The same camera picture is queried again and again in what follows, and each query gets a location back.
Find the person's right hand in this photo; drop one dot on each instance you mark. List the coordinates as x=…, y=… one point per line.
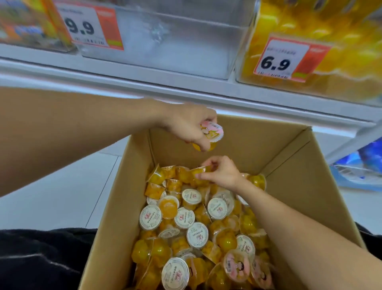
x=226, y=174

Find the person's left hand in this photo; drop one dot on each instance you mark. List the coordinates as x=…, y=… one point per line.
x=185, y=119

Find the yellow jelly cup pink lid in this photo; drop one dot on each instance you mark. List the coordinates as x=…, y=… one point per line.
x=213, y=131
x=197, y=171

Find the brown cardboard box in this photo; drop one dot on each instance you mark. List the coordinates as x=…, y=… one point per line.
x=268, y=149

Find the pile of yellow jelly cups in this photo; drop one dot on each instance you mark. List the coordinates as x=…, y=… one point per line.
x=197, y=236

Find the person's left forearm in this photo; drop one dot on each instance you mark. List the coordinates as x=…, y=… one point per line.
x=65, y=134

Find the person's right forearm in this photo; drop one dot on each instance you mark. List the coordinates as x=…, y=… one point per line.
x=313, y=248

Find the person's black trousers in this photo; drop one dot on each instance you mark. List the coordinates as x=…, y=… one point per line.
x=38, y=260

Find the orange white price tag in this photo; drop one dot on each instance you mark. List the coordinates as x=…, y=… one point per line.
x=80, y=27
x=280, y=61

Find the blue snack bags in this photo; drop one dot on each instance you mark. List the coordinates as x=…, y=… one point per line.
x=370, y=155

